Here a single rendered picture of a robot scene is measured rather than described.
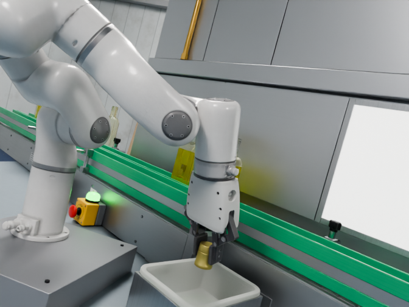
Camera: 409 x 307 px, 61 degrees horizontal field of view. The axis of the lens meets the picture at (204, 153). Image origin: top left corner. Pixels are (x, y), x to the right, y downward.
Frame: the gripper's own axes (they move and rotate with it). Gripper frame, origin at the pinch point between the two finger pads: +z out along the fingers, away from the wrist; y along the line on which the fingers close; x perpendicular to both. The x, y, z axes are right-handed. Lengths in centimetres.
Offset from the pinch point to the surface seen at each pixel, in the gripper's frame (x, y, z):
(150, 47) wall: -200, 300, -49
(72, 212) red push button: 2, 56, 13
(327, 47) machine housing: -54, 9, -41
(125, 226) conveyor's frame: -7.6, 41.2, 14.2
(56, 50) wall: -124, 375, -37
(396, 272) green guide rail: -29.5, -25.6, 4.0
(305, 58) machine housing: -53, 15, -38
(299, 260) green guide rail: -21.5, -8.4, 6.7
